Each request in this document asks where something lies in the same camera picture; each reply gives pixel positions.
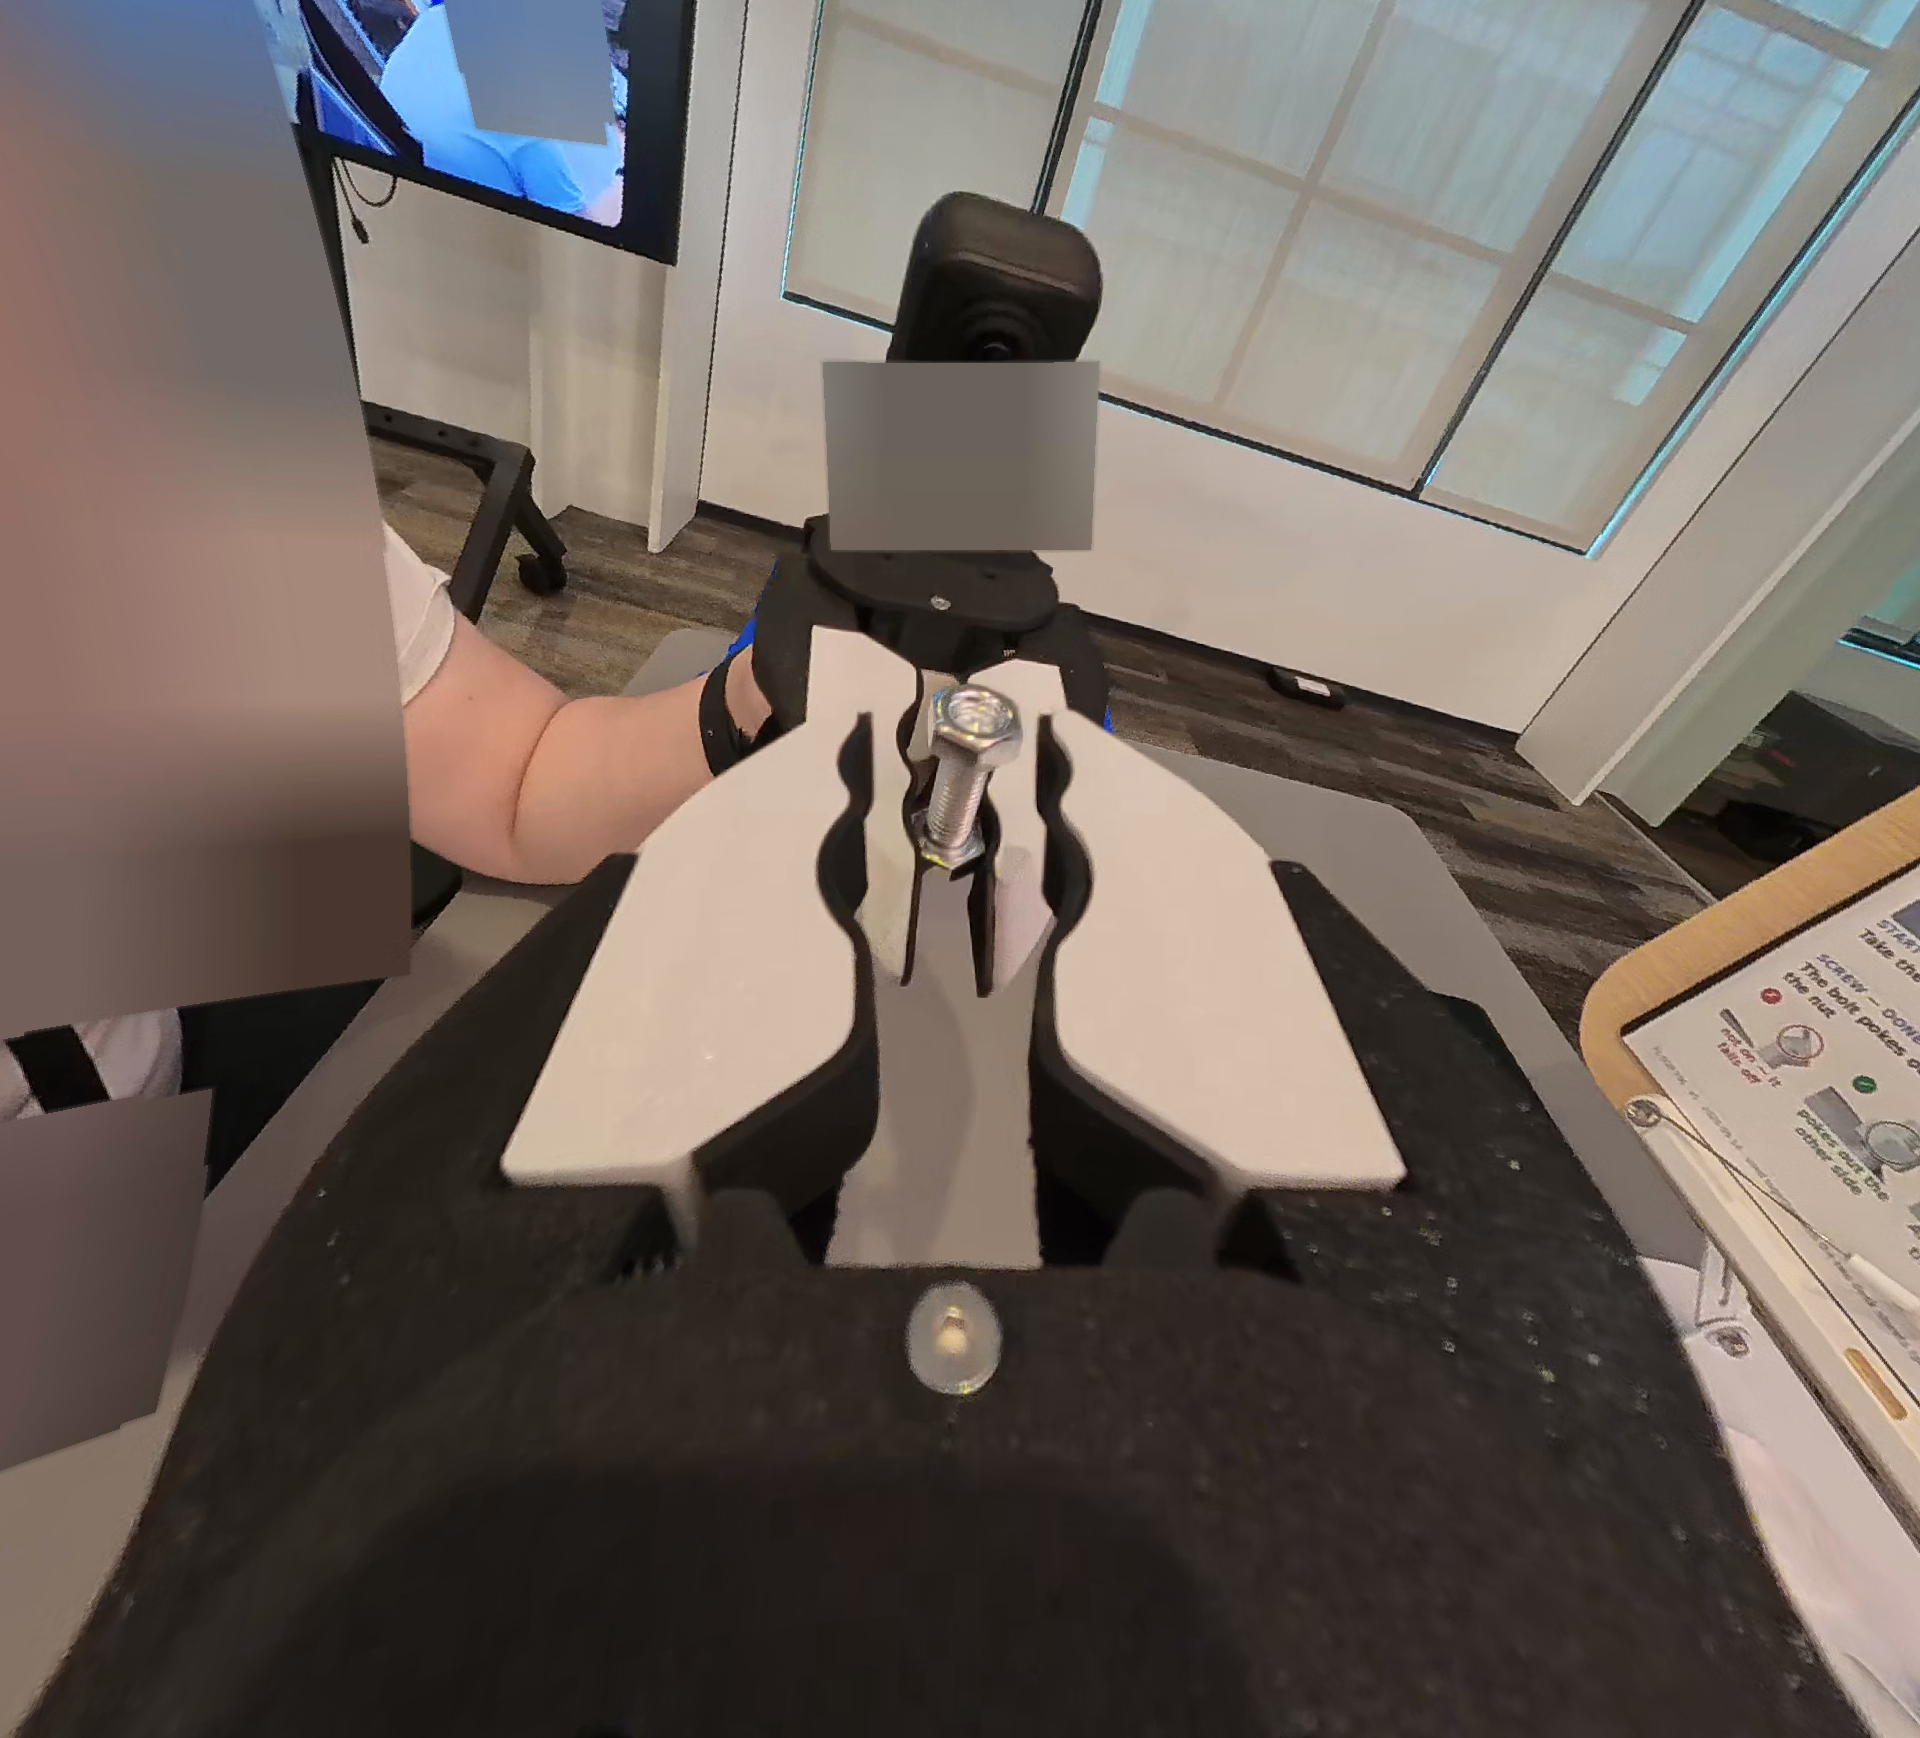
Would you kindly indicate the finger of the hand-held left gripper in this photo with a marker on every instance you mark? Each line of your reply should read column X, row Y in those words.
column 1035, row 691
column 864, row 674

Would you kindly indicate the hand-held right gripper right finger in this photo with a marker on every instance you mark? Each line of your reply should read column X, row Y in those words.
column 1215, row 987

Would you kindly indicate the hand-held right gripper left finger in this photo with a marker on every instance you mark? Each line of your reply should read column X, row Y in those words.
column 690, row 987

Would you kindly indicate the steel hex bolt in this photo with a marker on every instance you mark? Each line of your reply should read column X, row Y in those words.
column 959, row 793

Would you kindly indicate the person's left forearm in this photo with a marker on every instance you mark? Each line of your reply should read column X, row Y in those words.
column 631, row 778

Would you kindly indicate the black floor box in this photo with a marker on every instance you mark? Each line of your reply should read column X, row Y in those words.
column 1306, row 685

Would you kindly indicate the black chair armrest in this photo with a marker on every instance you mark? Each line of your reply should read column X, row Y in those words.
column 435, row 886

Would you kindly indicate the black rolling stand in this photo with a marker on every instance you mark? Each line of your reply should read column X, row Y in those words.
column 511, row 480

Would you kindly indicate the printed instruction sheet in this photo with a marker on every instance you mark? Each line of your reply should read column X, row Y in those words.
column 1800, row 1047

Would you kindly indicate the white page holder bar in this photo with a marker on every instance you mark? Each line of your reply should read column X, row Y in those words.
column 1770, row 1228

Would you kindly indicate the white framed glass window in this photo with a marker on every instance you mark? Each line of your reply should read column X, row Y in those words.
column 1349, row 119

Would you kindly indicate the dark grey waste bin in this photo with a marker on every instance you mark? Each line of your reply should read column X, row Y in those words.
column 1831, row 763

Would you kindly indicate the white stand base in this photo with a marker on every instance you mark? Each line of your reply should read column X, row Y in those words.
column 1844, row 1588

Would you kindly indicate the wall display screen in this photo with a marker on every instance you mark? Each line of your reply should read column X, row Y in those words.
column 360, row 73

